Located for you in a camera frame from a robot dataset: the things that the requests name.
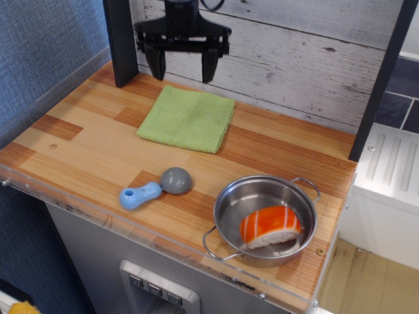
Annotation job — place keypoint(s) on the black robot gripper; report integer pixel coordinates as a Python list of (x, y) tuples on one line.
[(182, 29)]

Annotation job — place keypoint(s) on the green towel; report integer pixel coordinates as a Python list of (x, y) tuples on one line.
[(187, 119)]

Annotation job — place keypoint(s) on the blue grey toy scoop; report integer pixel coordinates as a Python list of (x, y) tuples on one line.
[(174, 180)]

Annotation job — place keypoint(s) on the clear acrylic table edge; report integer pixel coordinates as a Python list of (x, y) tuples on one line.
[(173, 236)]

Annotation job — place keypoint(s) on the stainless steel pot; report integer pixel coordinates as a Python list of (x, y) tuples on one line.
[(249, 194)]

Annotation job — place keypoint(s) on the orange salmon sushi toy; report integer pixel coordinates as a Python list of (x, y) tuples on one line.
[(270, 226)]

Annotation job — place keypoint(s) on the grey cabinet control panel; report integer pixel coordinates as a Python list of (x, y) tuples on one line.
[(149, 292)]

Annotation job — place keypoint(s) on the white side cabinet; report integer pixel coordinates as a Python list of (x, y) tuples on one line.
[(381, 213)]

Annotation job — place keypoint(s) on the yellow black object corner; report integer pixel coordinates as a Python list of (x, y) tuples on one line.
[(10, 305)]

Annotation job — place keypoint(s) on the black left frame post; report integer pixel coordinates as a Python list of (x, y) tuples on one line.
[(121, 40)]

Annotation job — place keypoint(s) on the black frame post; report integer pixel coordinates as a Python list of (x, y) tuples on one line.
[(121, 40), (397, 39)]

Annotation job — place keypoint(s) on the black right frame post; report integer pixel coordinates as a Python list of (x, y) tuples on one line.
[(397, 39)]

